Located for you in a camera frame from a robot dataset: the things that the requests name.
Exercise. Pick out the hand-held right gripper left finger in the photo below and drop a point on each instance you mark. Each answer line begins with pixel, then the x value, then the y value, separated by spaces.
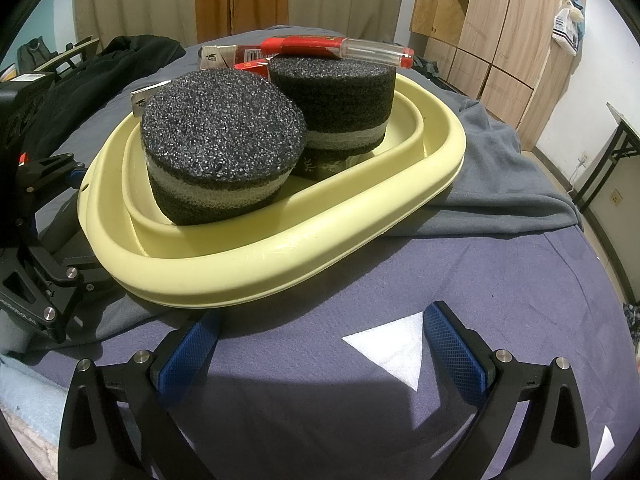
pixel 187 355

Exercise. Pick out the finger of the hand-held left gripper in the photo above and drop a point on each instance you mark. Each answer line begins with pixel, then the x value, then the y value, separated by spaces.
pixel 50 172
pixel 60 285

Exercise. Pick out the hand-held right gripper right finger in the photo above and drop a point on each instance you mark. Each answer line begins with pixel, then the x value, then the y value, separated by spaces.
pixel 455 350

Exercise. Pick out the pale yellow plastic basin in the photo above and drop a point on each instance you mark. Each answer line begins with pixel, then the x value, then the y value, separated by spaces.
pixel 240 270

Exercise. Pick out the black foam cylinder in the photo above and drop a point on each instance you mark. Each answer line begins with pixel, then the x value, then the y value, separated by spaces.
pixel 340 95
pixel 220 120

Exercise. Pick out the white triangular patch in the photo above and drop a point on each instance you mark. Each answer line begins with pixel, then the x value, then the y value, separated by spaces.
pixel 395 350
pixel 606 447

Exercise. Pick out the black backpack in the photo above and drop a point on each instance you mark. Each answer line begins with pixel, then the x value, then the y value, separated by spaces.
pixel 32 55

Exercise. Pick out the wooden chair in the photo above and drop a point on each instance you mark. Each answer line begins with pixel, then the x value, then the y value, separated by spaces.
pixel 75 50

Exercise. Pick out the black jacket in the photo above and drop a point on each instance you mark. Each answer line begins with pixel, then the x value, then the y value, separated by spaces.
pixel 125 60

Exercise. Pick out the light blue cloth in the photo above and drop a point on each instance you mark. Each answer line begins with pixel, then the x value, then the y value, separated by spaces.
pixel 25 400

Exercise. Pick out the silver-topped box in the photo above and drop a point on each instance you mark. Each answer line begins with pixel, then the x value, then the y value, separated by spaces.
pixel 147 97

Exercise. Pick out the blue-grey bed sheet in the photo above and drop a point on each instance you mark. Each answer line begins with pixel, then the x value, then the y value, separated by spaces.
pixel 325 410

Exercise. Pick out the patterned cloth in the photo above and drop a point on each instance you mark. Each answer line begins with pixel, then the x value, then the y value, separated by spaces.
pixel 632 320

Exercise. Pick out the silver and red box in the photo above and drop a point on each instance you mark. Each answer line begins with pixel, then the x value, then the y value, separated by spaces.
pixel 217 56

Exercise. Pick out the black-legged folding table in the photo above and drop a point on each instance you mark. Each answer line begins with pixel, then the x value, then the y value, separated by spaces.
pixel 625 135

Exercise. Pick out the camouflage clothes pile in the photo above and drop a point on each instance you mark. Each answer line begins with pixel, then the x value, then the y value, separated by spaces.
pixel 430 70

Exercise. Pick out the wooden wardrobe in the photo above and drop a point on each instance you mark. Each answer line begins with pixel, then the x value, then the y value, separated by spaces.
pixel 500 35

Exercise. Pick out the white and blue hanging bag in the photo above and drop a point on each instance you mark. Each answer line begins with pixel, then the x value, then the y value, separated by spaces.
pixel 567 30

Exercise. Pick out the wall outlet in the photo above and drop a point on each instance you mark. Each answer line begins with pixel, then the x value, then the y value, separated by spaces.
pixel 616 197

